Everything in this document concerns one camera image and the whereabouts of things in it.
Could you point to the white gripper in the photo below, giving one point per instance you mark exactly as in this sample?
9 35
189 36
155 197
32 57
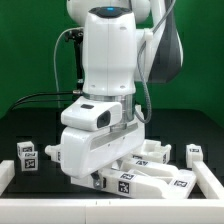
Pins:
84 152

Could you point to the white chair side frame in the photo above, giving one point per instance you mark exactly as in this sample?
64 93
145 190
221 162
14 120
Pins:
142 179

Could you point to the white chair seat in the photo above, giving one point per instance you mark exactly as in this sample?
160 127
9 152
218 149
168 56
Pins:
152 150

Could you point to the white cube front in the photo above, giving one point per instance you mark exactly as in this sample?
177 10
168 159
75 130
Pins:
29 161

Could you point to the white cube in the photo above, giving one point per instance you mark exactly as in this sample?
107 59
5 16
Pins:
27 146
29 161
193 153

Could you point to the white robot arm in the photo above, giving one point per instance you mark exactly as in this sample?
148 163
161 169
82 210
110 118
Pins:
124 41

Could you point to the white front barrier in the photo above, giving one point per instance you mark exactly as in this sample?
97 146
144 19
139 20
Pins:
111 211

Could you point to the white barrier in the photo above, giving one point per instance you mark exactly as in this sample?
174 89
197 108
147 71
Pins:
111 211
7 172
207 182

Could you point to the white left barrier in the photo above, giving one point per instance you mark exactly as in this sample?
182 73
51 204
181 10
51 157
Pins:
7 172

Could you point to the white right barrier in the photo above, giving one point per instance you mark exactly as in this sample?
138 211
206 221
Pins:
207 182

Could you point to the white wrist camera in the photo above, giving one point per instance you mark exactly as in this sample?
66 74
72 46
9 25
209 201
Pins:
91 115

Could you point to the black camera stand pole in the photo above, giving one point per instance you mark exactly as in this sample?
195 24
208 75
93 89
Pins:
79 68

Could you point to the black camera on stand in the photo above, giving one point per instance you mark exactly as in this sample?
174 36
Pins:
75 35

